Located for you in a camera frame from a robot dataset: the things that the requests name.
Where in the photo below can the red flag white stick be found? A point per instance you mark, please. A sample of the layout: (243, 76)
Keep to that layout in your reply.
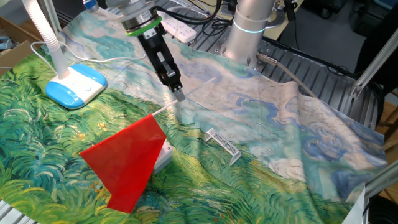
(124, 165)

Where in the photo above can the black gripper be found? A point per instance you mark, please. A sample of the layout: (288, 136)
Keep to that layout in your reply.
(155, 49)

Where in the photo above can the aluminium frame post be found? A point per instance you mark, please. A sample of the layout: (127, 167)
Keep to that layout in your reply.
(51, 15)
(382, 180)
(373, 65)

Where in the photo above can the green painted landscape tablecloth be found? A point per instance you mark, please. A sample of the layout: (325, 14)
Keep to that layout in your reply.
(217, 193)

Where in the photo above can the blue white desk lamp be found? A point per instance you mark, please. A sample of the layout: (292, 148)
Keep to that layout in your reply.
(71, 90)

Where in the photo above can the grey box green push button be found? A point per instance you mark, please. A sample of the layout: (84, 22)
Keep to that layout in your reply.
(164, 155)

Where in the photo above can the white power strip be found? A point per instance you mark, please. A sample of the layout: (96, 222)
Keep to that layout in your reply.
(180, 31)

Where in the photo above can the brown cardboard box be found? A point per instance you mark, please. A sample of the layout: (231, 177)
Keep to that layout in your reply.
(15, 56)

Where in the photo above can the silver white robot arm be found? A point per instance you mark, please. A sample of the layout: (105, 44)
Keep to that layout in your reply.
(248, 37)

